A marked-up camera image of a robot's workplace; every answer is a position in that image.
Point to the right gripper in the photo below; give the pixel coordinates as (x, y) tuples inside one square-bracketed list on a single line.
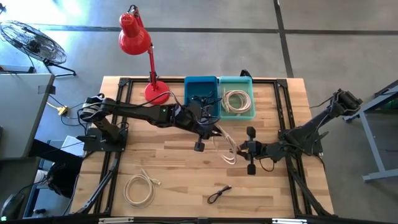
[(256, 151)]

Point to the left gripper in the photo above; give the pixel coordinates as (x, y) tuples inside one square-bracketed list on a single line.
[(189, 118)]

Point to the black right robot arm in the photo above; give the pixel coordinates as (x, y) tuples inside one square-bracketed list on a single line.
[(311, 130)]

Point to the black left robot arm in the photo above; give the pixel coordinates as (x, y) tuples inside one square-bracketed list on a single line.
[(133, 112)]

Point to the teal plastic bin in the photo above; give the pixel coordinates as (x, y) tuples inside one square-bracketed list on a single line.
[(237, 116)]

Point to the blue plastic bin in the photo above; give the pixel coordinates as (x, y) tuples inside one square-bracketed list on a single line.
[(191, 87)]

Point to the black clamp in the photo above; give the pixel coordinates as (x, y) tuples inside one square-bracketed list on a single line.
[(245, 74)]

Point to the red desk lamp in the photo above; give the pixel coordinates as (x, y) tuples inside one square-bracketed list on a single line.
[(134, 40)]

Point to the white box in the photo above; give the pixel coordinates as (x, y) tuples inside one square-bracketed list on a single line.
[(70, 146)]

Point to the yellow power plug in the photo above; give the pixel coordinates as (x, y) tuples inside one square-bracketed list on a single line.
[(63, 110)]

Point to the black floor equipment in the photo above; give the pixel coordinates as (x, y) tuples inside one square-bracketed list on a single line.
[(62, 174)]

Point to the grey side table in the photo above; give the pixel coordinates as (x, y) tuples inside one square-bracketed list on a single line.
[(21, 115)]

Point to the black floor fan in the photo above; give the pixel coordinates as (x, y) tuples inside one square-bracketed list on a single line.
[(32, 42)]

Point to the black device with LED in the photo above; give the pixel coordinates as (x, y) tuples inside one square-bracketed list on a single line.
[(12, 208)]

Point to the black table-level camera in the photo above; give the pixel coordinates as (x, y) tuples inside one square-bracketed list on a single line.
[(204, 221)]

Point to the silver metal bracket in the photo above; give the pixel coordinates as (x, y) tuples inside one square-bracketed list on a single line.
[(115, 221), (289, 221)]

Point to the black metal table frame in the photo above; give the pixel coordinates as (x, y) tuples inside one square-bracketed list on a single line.
[(140, 80)]

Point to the grey metal table frame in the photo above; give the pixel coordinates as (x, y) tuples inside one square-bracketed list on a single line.
[(377, 175)]

